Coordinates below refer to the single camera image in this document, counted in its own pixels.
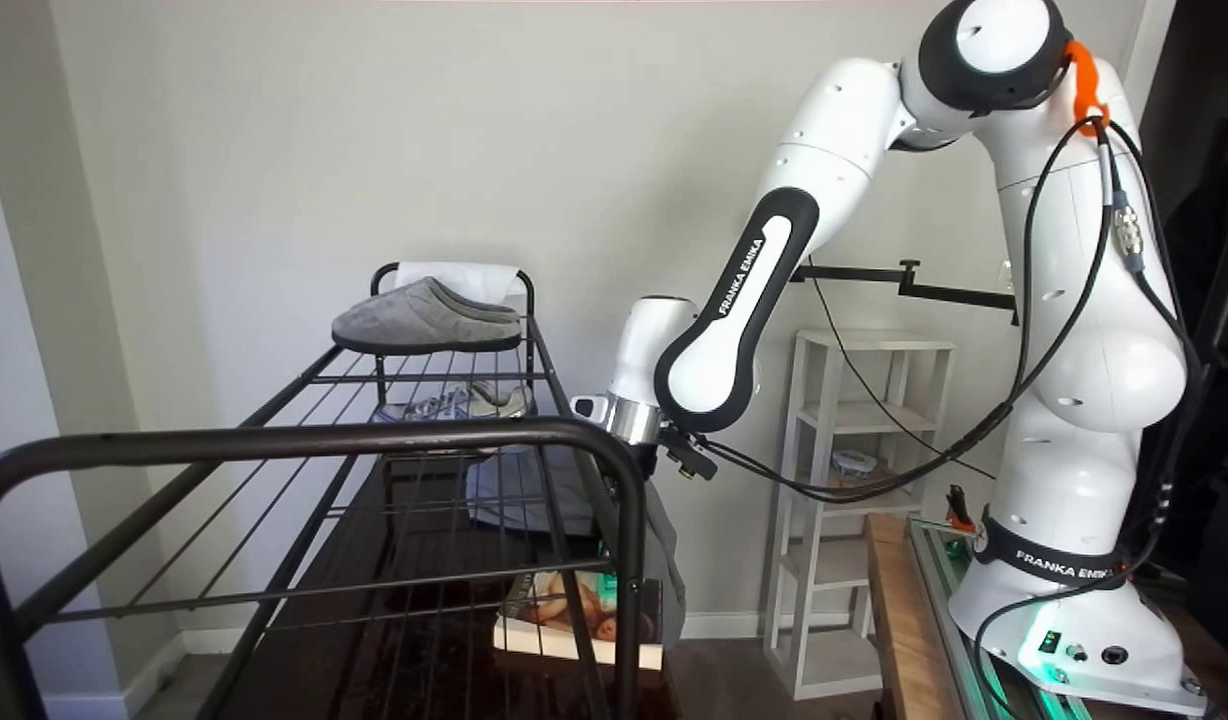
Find grey cloth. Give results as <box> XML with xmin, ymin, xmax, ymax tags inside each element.
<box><xmin>463</xmin><ymin>446</ymin><xmax>590</xmax><ymax>536</ymax></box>

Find small green blue bottle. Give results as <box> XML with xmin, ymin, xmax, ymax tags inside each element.
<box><xmin>597</xmin><ymin>573</ymin><xmax>619</xmax><ymax>612</ymax></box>

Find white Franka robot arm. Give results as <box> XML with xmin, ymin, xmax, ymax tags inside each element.
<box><xmin>578</xmin><ymin>0</ymin><xmax>1204</xmax><ymax>717</ymax></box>

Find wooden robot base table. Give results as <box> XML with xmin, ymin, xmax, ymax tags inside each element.
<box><xmin>863</xmin><ymin>513</ymin><xmax>967</xmax><ymax>720</ymax></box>

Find black metal shoe rack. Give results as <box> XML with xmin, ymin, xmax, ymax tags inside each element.
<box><xmin>0</xmin><ymin>270</ymin><xmax>650</xmax><ymax>720</ymax></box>

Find book with colourful cover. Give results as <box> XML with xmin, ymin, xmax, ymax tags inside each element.
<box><xmin>492</xmin><ymin>573</ymin><xmax>619</xmax><ymax>667</ymax></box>

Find white plastic bag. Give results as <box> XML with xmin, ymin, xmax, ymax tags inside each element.
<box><xmin>397</xmin><ymin>261</ymin><xmax>525</xmax><ymax>309</ymax></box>

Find white shelf unit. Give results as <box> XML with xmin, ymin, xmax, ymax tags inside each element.
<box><xmin>759</xmin><ymin>328</ymin><xmax>950</xmax><ymax>701</ymax></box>

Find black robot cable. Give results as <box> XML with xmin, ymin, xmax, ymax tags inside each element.
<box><xmin>686</xmin><ymin>107</ymin><xmax>1214</xmax><ymax>720</ymax></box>

